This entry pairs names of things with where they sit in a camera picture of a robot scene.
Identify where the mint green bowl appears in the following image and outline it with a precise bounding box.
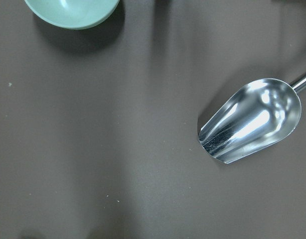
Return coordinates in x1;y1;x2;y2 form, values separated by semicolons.
24;0;119;30

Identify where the stainless steel ice scoop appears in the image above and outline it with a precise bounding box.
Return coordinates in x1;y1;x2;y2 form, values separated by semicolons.
198;73;306;164

